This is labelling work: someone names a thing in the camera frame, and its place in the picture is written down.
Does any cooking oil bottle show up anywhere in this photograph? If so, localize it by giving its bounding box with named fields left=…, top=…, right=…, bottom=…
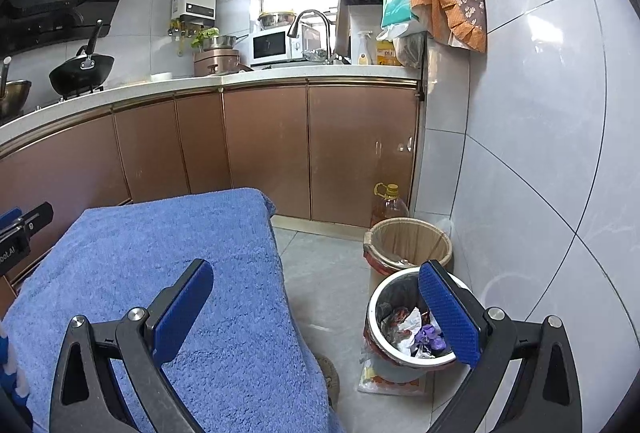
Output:
left=370, top=182, right=409, bottom=227

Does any chrome kitchen faucet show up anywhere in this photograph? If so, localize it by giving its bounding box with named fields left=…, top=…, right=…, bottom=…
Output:
left=286, top=9, right=350, bottom=64

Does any black wok pan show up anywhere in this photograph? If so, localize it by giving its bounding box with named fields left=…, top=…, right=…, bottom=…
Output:
left=49, top=19, right=115, bottom=99

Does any blue towel cloth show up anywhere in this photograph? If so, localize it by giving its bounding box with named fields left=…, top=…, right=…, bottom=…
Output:
left=2, top=188, right=342, bottom=432

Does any white tissue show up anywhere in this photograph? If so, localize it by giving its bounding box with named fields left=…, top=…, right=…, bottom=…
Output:
left=390, top=307, right=422, bottom=349

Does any white rimmed metal trash bin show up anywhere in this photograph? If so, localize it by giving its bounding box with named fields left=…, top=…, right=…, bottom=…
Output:
left=363, top=267, right=458, bottom=384

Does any white microwave oven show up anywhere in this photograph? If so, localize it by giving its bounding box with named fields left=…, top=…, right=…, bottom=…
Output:
left=248, top=26, right=304, bottom=67

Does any yellow package on counter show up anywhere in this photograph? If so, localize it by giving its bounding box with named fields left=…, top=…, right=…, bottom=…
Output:
left=375, top=40, right=401, bottom=67

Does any blue white gloved left hand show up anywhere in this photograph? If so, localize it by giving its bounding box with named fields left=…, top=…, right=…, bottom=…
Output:
left=0, top=328, right=30, bottom=411

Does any white spray bottle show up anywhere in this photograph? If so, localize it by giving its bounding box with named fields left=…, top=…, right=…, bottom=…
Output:
left=357, top=31, right=373, bottom=66

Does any brown kitchen cabinet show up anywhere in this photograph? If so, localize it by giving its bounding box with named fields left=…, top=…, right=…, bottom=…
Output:
left=0, top=76, right=426, bottom=304

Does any wooden beige trash bin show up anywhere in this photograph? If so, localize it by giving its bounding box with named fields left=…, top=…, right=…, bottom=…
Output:
left=362, top=217, right=452, bottom=277

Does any brown rice cooker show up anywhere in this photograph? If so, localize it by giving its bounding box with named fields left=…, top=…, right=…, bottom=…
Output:
left=194, top=48, right=243, bottom=76

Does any purple white wrapper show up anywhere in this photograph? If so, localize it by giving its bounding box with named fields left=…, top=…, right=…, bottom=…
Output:
left=410, top=325, right=448, bottom=358

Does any brass metal pot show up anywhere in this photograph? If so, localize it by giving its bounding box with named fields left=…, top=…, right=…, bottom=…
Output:
left=0, top=56, right=32, bottom=121

